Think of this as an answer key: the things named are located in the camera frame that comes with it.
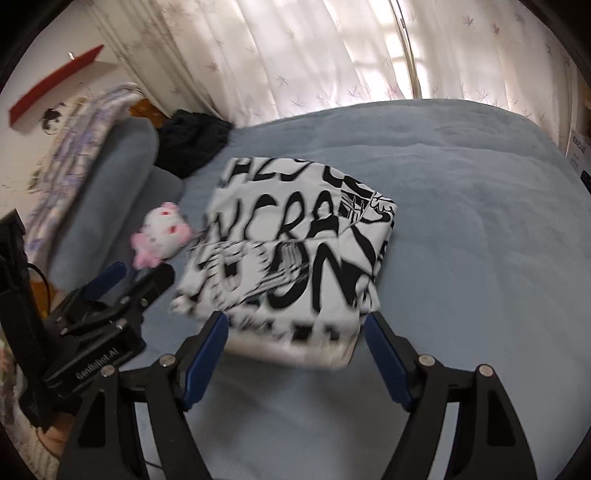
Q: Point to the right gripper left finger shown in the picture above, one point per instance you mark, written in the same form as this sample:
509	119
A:
197	359

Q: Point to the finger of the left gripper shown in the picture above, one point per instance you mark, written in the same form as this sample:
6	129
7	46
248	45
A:
104	282
150	287

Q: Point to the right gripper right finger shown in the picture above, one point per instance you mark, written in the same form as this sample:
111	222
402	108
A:
395	358

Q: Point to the black white graffiti jacket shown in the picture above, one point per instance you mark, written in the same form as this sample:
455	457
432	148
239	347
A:
291	253

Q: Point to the pink white cat plush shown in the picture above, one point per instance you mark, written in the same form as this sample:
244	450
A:
163	233

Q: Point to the black fluffy garment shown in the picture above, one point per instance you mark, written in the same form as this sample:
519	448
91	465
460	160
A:
189	140

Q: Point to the purple floral folded blanket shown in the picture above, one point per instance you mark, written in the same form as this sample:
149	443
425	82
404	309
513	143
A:
59	177

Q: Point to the left floral sheer curtain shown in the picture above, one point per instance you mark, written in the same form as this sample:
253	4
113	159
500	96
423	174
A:
251	62

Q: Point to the floral sheer curtain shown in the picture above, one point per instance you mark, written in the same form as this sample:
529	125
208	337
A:
492	52
251	62

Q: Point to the white cardboard box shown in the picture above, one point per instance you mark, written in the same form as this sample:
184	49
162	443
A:
578	152

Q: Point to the right floral sheer curtain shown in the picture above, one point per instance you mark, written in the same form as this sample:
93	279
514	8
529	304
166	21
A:
492	52

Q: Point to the cartoon face wall sticker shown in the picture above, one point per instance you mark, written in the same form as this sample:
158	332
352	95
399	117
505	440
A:
53	119

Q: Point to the red wall shelf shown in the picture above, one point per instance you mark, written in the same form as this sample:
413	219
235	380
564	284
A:
51	81

